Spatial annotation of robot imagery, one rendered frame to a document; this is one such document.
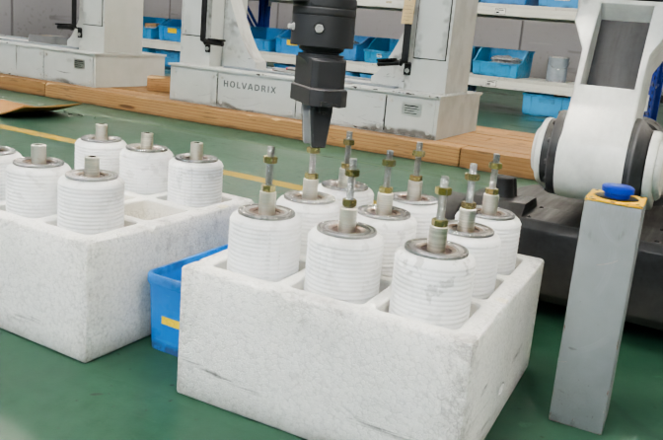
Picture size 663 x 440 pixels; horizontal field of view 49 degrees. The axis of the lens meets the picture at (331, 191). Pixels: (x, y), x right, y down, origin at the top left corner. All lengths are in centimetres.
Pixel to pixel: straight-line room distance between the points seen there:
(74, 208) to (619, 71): 90
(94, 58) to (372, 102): 167
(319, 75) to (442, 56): 214
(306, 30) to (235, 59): 276
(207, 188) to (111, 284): 27
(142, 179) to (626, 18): 88
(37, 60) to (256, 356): 369
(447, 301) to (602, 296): 24
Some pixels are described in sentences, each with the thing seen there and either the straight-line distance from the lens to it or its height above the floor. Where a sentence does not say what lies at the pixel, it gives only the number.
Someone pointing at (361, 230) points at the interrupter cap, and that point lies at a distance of 92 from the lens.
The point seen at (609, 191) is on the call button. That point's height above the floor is 32.
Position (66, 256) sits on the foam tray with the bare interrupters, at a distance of 109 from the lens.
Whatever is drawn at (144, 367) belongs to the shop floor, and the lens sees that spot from 111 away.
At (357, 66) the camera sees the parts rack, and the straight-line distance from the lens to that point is 614.
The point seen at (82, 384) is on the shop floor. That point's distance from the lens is 107.
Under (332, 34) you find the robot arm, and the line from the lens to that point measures 100.
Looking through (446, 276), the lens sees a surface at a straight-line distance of 83.
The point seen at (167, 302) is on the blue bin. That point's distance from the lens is 111.
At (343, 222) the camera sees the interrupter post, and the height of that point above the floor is 26.
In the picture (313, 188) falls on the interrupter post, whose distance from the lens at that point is 105.
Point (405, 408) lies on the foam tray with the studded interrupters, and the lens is 86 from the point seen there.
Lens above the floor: 49
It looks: 12 degrees down
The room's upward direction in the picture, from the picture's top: 5 degrees clockwise
